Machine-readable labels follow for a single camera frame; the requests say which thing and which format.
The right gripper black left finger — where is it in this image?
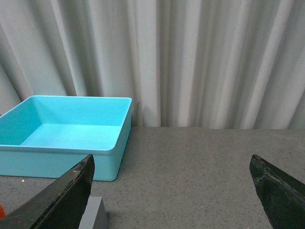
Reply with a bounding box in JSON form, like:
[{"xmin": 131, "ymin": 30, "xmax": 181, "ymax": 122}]
[{"xmin": 0, "ymin": 155, "xmax": 95, "ymax": 229}]

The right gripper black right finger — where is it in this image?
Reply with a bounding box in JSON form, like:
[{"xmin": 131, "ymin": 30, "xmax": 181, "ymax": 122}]
[{"xmin": 249, "ymin": 155, "xmax": 305, "ymax": 229}]

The gray block with square recess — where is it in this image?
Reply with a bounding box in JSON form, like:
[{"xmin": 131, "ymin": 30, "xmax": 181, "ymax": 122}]
[{"xmin": 79, "ymin": 196, "xmax": 109, "ymax": 229}]

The orange cylindrical canister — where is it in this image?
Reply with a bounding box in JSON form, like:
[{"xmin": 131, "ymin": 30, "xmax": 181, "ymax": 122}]
[{"xmin": 0, "ymin": 205, "xmax": 6, "ymax": 219}]

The light blue plastic box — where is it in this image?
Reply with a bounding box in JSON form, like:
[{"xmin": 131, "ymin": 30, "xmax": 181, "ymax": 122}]
[{"xmin": 0, "ymin": 95, "xmax": 132, "ymax": 181}]

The white pleated curtain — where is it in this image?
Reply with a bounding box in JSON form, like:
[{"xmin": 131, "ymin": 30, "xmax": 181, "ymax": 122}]
[{"xmin": 0, "ymin": 0, "xmax": 305, "ymax": 129}]

